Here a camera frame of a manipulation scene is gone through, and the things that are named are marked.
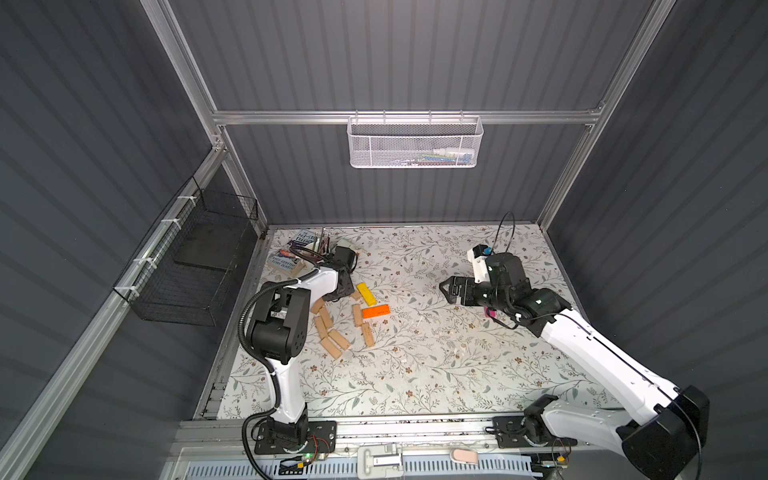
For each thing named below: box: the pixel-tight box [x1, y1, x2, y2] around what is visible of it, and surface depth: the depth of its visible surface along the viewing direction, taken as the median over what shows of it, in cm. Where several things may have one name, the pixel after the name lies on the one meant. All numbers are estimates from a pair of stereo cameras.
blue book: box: [267, 230, 316, 272], surface depth 110 cm
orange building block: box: [362, 304, 391, 319], surface depth 98 cm
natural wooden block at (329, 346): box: [320, 337, 342, 360], surface depth 91 cm
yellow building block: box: [356, 282, 377, 307], surface depth 101 cm
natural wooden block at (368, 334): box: [362, 323, 374, 347], surface depth 93 cm
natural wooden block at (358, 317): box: [353, 304, 363, 326], surface depth 97 cm
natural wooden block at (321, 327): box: [315, 316, 328, 340], surface depth 94 cm
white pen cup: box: [312, 236, 331, 257], surface depth 102 cm
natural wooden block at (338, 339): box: [328, 329, 350, 351], surface depth 92 cm
